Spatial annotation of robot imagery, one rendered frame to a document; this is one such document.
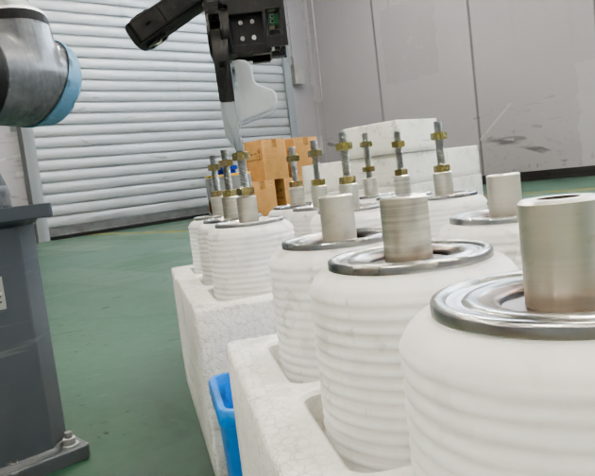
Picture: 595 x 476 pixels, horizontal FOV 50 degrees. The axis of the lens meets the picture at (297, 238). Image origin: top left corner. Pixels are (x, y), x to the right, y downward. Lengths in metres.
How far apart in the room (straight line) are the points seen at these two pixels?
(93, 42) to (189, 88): 1.07
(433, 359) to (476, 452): 0.02
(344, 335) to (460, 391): 0.11
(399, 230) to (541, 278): 0.11
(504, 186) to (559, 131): 5.88
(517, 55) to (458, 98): 0.73
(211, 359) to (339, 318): 0.38
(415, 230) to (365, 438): 0.09
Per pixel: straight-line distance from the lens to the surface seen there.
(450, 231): 0.43
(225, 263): 0.67
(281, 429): 0.31
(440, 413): 0.17
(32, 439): 0.80
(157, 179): 6.49
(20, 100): 0.86
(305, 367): 0.39
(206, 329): 0.63
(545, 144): 6.38
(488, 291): 0.21
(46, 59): 0.90
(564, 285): 0.18
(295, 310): 0.38
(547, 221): 0.18
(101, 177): 6.23
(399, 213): 0.29
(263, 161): 4.72
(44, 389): 0.80
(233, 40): 0.69
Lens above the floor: 0.30
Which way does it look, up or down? 5 degrees down
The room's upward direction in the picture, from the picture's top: 7 degrees counter-clockwise
